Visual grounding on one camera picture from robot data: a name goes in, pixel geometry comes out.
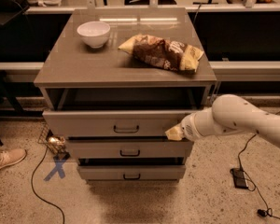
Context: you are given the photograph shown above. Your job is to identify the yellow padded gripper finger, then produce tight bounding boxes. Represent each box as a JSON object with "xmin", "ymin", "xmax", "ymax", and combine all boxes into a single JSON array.
[{"xmin": 165, "ymin": 124, "xmax": 184, "ymax": 141}]

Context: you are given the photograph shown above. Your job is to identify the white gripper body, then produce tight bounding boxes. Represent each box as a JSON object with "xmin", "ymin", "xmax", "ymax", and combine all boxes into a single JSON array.
[{"xmin": 180, "ymin": 112, "xmax": 203, "ymax": 141}]

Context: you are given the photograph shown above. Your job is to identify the grey top drawer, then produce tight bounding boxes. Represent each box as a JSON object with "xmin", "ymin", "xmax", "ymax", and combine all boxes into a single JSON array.
[{"xmin": 44, "ymin": 88, "xmax": 197, "ymax": 138}]

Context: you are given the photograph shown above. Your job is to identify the grey drawer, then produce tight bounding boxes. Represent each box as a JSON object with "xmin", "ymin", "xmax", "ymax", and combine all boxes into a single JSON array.
[
  {"xmin": 65, "ymin": 138, "xmax": 193, "ymax": 159},
  {"xmin": 44, "ymin": 88, "xmax": 197, "ymax": 138},
  {"xmin": 77, "ymin": 165, "xmax": 186, "ymax": 181}
]

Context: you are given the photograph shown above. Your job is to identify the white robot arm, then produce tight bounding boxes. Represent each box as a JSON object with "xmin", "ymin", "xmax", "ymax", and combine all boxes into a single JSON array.
[{"xmin": 165, "ymin": 94, "xmax": 280, "ymax": 148}]

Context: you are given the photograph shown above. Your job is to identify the grey middle drawer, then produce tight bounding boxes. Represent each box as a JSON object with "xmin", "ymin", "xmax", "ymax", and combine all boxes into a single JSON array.
[{"xmin": 65, "ymin": 138, "xmax": 193, "ymax": 159}]

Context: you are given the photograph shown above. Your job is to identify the grey drawer cabinet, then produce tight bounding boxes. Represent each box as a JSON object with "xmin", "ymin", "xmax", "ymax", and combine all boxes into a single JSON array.
[{"xmin": 35, "ymin": 7, "xmax": 217, "ymax": 167}]

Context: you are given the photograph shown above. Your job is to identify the grey bottom drawer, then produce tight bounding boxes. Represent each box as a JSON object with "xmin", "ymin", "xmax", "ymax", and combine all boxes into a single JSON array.
[{"xmin": 77, "ymin": 165, "xmax": 186, "ymax": 181}]

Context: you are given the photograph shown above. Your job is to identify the black power adapter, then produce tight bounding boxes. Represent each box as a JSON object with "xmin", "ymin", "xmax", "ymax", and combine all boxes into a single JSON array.
[{"xmin": 231, "ymin": 168, "xmax": 248, "ymax": 189}]

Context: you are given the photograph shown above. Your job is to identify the brown yellow chip bag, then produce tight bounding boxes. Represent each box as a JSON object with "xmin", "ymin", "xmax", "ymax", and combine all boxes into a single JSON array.
[{"xmin": 119, "ymin": 35, "xmax": 204, "ymax": 72}]

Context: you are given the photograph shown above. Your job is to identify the blue tape cross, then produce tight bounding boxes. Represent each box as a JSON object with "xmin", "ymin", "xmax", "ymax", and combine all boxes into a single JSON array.
[{"xmin": 44, "ymin": 154, "xmax": 69, "ymax": 181}]

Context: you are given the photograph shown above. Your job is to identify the white ceramic bowl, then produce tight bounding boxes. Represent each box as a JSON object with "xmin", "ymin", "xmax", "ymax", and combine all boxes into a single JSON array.
[{"xmin": 77, "ymin": 21, "xmax": 111, "ymax": 49}]

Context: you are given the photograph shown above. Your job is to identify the tan shoe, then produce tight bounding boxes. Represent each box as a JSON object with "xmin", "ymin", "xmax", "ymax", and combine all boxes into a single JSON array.
[{"xmin": 0, "ymin": 148, "xmax": 27, "ymax": 170}]

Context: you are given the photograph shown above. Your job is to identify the black floor cable right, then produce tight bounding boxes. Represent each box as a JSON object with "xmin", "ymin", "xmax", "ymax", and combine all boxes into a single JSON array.
[{"xmin": 237, "ymin": 96, "xmax": 280, "ymax": 223}]

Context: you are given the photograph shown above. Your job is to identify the black floor cable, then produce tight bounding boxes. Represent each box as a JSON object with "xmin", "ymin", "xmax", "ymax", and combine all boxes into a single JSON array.
[
  {"xmin": 237, "ymin": 96, "xmax": 280, "ymax": 223},
  {"xmin": 30, "ymin": 147, "xmax": 66, "ymax": 224}
]

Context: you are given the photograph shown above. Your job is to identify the shiny wire basket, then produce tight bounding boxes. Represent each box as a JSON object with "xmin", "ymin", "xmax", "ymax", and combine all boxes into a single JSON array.
[{"xmin": 37, "ymin": 123, "xmax": 66, "ymax": 155}]

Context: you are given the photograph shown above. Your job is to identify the black floor cable left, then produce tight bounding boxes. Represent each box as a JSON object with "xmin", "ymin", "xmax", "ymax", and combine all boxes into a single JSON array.
[{"xmin": 30, "ymin": 147, "xmax": 66, "ymax": 224}]

